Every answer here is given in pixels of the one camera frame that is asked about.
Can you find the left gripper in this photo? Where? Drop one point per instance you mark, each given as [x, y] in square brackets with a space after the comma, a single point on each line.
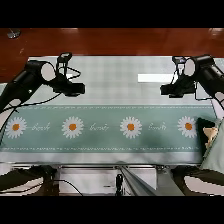
[70, 89]

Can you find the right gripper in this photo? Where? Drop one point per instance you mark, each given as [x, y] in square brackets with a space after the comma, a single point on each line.
[178, 90]

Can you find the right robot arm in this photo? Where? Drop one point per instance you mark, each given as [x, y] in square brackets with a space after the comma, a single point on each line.
[206, 71]

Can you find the dark green garment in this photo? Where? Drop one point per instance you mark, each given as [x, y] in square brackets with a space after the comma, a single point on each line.
[201, 128]

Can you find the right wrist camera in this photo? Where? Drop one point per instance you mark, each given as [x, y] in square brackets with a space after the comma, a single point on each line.
[179, 60]

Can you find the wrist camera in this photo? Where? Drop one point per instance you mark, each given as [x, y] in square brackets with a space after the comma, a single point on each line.
[179, 60]
[64, 58]

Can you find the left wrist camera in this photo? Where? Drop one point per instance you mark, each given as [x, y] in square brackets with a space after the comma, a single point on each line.
[64, 58]

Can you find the silver frame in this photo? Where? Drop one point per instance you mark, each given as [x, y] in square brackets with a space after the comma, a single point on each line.
[138, 186]

